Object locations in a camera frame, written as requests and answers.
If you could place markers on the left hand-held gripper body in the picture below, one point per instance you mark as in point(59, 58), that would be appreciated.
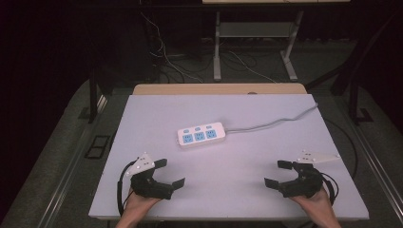
point(149, 185)

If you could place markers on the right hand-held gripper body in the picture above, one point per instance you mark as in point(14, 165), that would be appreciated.
point(305, 183)

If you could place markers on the person's left hand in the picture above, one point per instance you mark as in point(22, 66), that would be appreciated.
point(138, 205)

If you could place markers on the person's right hand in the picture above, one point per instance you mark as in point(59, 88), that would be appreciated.
point(315, 205)

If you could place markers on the white and blue power strip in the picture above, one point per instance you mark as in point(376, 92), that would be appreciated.
point(201, 135)

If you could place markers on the black metal stand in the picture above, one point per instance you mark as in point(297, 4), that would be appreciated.
point(92, 98)
point(355, 104)

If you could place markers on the wooden table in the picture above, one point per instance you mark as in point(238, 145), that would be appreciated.
point(218, 89)

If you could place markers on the grey metal desk frame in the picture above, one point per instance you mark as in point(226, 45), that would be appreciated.
point(253, 30)

